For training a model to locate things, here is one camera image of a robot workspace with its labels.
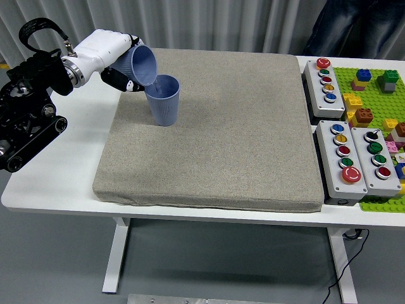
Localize brown orange brick stack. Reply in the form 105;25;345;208
346;107;374;129

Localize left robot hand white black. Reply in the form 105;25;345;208
73;28;146;94

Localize grey-brown fabric mat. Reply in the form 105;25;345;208
92;47;326;213

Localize grey pleated curtain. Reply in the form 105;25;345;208
0;0;405;69

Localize black floor cable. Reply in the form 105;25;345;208
322;228;370;304

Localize grey five-button control box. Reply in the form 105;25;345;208
315;120;370;201
303;58;346;120

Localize person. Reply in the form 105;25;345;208
302;0;403;60

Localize blue ribbed plastic cup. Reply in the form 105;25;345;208
113;45;158;87
144;75;181;127

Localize grey control box black knob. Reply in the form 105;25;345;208
350;126;402;198

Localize green grey brick stack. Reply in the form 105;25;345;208
375;70;400;94

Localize brown white pink brick stack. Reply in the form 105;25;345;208
386;122;405;149

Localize green brick baseplate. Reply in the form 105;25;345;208
333;66;405;213

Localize white table leg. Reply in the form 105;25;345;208
327;226;358;304
101;217;130;294

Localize blue yellow pink brick stack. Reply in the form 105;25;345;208
350;68;373;92

